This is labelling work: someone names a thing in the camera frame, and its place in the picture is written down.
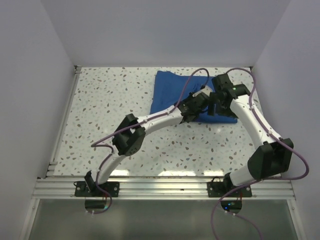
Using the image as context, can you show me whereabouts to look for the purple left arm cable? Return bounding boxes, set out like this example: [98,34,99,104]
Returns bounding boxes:
[84,68,211,216]

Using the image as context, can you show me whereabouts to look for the blue surgical cloth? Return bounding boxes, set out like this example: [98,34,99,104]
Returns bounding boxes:
[149,71,238,124]

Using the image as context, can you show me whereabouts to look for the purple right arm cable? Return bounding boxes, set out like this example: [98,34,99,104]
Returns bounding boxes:
[211,67,310,240]

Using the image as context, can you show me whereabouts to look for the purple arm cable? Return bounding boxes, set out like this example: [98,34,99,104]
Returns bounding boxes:
[211,67,310,240]
[84,68,211,216]

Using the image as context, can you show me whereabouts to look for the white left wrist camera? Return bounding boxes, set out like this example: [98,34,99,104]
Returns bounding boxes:
[192,85,213,97]

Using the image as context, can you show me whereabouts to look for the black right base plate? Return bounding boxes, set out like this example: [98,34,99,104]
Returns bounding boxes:
[206,176,253,198]

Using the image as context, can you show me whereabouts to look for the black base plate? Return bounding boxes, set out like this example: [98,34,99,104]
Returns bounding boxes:
[73,181,120,198]
[206,176,253,198]

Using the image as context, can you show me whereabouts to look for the aluminium rail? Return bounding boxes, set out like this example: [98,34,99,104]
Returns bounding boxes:
[44,65,82,178]
[32,176,295,200]

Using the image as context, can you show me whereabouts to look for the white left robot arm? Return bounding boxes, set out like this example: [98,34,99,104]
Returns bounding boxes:
[75,89,210,197]

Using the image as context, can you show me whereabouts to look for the aluminium left side rail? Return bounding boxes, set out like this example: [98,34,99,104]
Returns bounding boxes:
[44,65,82,178]

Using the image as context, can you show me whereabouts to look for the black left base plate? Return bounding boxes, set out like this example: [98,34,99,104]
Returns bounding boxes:
[73,181,120,198]

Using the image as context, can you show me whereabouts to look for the aluminium front rail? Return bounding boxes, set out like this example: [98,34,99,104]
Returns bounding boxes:
[32,176,295,200]

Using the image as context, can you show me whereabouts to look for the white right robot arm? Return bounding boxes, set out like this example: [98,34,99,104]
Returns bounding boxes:
[207,73,294,197]

